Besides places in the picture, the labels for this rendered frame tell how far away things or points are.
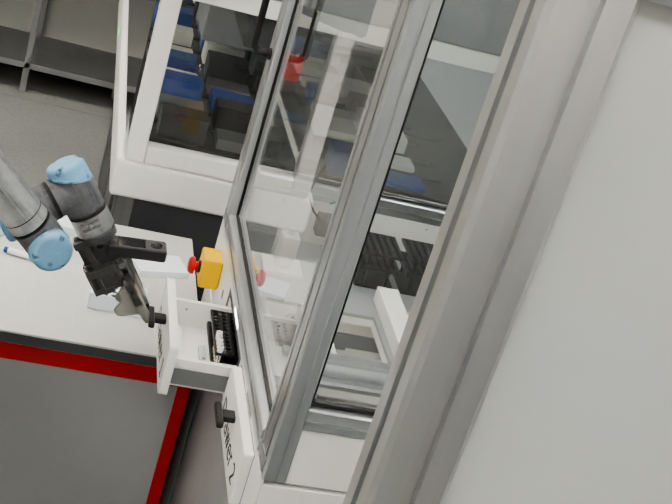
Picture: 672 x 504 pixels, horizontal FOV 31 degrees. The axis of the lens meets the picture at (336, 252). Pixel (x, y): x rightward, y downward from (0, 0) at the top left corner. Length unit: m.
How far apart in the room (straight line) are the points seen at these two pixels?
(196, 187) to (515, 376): 2.64
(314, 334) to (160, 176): 1.40
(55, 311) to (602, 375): 2.16
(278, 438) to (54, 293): 0.95
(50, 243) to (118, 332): 0.56
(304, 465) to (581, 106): 1.52
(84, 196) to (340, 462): 0.71
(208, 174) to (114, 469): 0.84
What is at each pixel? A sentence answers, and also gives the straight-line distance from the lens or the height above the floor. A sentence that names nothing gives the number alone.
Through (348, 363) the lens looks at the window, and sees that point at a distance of 1.94.
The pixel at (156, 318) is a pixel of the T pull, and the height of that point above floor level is 0.91.
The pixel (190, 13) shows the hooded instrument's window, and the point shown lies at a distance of 3.09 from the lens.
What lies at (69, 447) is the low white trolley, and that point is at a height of 0.49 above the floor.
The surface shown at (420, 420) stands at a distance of 0.61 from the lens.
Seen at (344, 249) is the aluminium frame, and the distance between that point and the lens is 1.82.
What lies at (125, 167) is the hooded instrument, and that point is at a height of 0.89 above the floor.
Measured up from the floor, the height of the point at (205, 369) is 0.88.
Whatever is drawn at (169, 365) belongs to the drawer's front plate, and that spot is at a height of 0.89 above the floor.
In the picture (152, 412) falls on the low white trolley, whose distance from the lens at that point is 2.73.
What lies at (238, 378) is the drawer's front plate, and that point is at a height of 0.93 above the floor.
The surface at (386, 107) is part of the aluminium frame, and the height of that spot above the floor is 1.60.
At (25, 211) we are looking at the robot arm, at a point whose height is 1.17.
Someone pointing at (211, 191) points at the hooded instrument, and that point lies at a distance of 3.23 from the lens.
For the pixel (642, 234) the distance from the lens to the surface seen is 0.60.
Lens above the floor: 2.08
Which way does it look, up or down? 23 degrees down
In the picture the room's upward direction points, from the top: 18 degrees clockwise
